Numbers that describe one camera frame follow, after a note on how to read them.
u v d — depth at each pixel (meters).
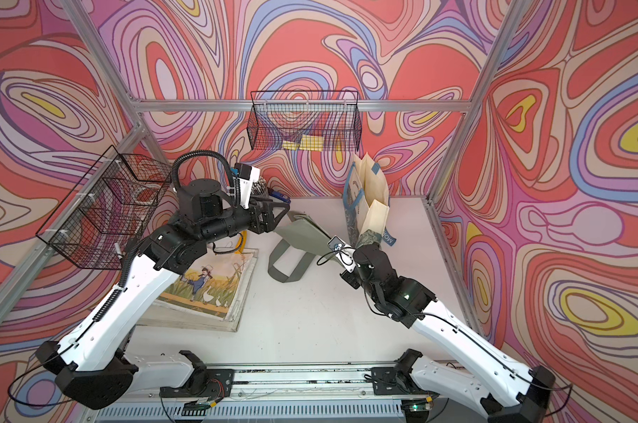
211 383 0.73
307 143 0.91
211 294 0.87
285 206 0.60
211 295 0.87
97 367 0.39
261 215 0.55
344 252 0.58
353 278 0.63
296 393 0.73
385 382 0.73
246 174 0.54
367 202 0.87
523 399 0.38
